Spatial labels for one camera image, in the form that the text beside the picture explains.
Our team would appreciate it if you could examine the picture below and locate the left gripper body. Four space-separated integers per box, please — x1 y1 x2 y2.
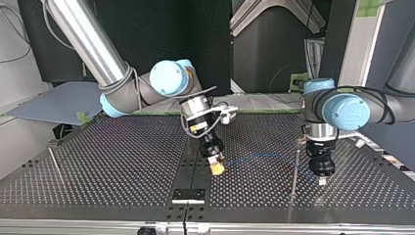
305 138 338 178

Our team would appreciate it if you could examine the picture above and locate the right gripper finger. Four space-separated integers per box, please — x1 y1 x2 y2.
207 155 227 177

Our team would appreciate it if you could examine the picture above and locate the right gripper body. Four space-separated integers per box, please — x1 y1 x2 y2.
185 110 227 162

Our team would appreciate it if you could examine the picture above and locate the blue cable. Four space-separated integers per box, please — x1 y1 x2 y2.
224 151 297 166

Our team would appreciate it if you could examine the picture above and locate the green box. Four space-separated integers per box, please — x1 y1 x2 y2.
288 72 310 93

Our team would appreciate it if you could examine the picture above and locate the black panel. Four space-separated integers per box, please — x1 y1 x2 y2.
18 0 233 96

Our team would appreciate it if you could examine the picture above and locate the grey board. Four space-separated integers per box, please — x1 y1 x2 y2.
6 80 104 127

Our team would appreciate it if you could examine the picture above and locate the metal post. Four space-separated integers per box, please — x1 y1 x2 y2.
48 147 67 184
291 136 307 198

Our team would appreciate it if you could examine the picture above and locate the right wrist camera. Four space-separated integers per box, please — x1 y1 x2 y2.
211 104 240 125

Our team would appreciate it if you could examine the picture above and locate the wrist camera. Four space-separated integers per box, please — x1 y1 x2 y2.
211 104 240 125
336 130 366 149

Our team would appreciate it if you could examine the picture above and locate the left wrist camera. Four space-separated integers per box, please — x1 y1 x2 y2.
336 130 366 149

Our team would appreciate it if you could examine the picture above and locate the thin black cable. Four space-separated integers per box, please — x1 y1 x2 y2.
181 201 190 235

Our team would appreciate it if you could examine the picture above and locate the grey wall cable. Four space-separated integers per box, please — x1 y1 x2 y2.
0 2 34 65

